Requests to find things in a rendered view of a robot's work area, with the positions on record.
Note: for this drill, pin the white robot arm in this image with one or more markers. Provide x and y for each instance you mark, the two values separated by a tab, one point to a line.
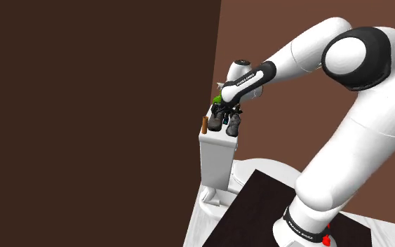
364	143

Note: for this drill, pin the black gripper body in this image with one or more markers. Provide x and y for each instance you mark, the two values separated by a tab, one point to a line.
228	109

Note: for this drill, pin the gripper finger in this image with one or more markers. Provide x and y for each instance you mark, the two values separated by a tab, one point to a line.
233	126
215	121

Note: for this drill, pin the brown cylinder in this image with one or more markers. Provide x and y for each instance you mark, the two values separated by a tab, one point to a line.
204	125

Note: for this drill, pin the green object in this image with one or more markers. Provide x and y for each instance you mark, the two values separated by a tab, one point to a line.
217	99

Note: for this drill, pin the dark robot stand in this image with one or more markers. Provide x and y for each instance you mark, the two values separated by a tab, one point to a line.
252	212

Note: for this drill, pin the white toilet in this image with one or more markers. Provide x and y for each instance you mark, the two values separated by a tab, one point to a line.
216	160

